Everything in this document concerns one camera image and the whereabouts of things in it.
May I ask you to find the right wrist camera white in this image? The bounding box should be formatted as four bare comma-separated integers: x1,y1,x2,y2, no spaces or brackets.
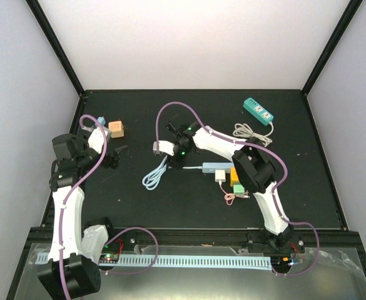
153,141,175,156

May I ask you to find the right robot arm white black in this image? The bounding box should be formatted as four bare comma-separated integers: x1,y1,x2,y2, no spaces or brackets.
153,121,293,252

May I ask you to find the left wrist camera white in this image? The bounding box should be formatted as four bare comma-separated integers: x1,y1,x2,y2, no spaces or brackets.
88,127,104,154

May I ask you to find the light blue power strip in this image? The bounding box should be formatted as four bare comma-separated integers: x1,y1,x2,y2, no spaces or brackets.
201,162,234,174

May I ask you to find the white usb charger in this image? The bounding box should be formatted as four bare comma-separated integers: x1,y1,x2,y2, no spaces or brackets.
215,169,226,184

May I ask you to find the yellow cube adapter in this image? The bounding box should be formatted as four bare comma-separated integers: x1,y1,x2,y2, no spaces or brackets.
230,167,240,187

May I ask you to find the peach dragon cube adapter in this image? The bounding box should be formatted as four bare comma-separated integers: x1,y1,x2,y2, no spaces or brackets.
108,120,125,139

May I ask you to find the white power cord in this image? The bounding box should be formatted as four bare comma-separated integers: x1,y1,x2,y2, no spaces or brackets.
232,121,275,148

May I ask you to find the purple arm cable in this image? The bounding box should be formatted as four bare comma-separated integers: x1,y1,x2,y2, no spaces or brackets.
155,101,320,278
57,114,159,300

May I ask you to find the small blue plug adapter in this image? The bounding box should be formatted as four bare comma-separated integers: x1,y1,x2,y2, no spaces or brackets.
98,117,106,126

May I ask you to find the black frame post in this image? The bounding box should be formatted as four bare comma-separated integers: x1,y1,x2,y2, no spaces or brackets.
302,0,363,96
26,0,84,96

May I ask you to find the teal power strip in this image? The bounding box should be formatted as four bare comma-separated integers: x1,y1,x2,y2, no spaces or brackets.
243,97,274,126

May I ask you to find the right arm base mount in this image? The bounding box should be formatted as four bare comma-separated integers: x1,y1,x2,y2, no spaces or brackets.
246,230,305,255

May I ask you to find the pink thin cable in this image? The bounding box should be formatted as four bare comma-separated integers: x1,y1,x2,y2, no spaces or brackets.
219,182,251,206

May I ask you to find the right circuit board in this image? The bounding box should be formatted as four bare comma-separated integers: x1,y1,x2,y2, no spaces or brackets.
270,256,303,267

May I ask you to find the green cube adapter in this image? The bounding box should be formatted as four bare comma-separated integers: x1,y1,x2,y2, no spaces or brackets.
233,183,246,196

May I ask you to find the left black frame post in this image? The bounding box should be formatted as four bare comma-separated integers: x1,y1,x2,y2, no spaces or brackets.
26,0,84,96

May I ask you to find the circuit board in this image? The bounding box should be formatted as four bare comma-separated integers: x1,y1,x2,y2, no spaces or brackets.
98,253,119,267
270,256,303,267

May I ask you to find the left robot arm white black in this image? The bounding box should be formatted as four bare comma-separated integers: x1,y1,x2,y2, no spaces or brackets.
38,128,122,299

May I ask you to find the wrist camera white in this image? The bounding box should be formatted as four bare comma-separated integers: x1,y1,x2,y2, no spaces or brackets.
88,127,104,154
153,141,175,156

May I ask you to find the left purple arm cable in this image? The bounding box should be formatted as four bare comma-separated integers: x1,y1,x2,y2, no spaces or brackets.
57,114,159,300

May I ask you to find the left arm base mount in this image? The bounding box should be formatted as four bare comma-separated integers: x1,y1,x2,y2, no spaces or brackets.
84,226,139,256

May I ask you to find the left circuit board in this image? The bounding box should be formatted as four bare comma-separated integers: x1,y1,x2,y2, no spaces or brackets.
98,253,119,267

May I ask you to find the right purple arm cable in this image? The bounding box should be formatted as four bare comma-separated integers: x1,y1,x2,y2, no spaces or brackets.
155,101,320,278

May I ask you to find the light blue slotted cable duct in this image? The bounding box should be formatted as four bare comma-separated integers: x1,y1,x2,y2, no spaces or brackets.
36,252,273,272

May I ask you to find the light blue cord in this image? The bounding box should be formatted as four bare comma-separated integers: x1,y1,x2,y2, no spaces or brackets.
141,154,204,191

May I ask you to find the right black frame post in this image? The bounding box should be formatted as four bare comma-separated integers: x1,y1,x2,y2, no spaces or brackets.
302,0,363,96

